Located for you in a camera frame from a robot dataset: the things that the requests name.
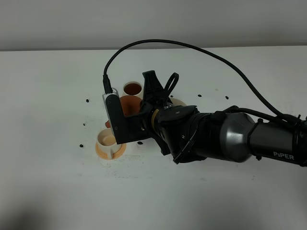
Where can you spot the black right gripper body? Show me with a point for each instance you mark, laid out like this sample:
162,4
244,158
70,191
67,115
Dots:
176,125

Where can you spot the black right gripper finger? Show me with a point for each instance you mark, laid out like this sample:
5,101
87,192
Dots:
163,146
154,94

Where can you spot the brown clay teapot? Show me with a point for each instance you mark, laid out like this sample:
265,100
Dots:
130,104

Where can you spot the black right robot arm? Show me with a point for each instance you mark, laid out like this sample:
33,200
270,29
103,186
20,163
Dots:
234,134

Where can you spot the beige round teapot coaster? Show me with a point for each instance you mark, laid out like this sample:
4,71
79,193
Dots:
177,102

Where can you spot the white far teacup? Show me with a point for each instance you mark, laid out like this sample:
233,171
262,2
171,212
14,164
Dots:
133,88

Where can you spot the white teacup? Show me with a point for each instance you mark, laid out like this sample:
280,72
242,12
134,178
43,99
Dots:
105,137
133,88

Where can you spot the orange near saucer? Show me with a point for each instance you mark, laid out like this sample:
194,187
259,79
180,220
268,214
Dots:
110,152

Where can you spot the white near teacup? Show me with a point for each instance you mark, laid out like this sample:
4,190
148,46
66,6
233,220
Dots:
105,137

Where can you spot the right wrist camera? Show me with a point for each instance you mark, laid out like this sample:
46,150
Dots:
115,115

